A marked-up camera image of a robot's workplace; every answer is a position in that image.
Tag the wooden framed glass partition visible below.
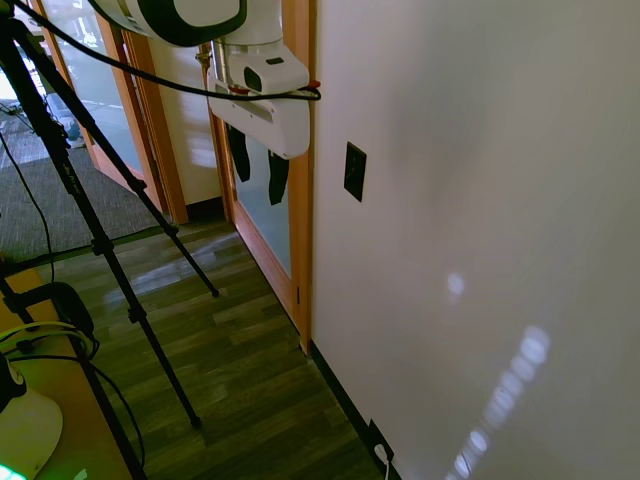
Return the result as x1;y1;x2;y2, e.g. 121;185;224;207
28;0;190;226

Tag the black table clamp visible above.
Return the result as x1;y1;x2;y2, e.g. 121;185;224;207
0;281;97;351

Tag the white cable bundle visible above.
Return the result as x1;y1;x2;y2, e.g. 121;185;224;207
0;319;99;357

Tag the white plug with cable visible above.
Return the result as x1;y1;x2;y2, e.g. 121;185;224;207
373;443;397;480

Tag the black wall light switch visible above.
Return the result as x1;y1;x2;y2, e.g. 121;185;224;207
343;140;368;203

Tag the thin black hanging cable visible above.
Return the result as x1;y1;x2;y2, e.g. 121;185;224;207
0;133;56;284

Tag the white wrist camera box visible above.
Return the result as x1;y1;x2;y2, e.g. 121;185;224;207
226;51;310;97

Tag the brass door fitting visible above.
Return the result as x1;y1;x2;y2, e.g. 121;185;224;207
196;43;215;77

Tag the black wall power outlet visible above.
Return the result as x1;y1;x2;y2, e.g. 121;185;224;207
368;418;396;464

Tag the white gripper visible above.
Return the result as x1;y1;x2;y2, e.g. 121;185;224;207
206;91;312;207

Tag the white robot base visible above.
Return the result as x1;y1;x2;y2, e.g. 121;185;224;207
0;349;65;480

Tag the black camera tripod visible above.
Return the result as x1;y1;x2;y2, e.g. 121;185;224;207
0;0;222;480

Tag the black baseboard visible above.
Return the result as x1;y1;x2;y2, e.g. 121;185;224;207
308;338;404;480

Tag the wooden glass door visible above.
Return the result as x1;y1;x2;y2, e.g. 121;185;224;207
205;0;318;357

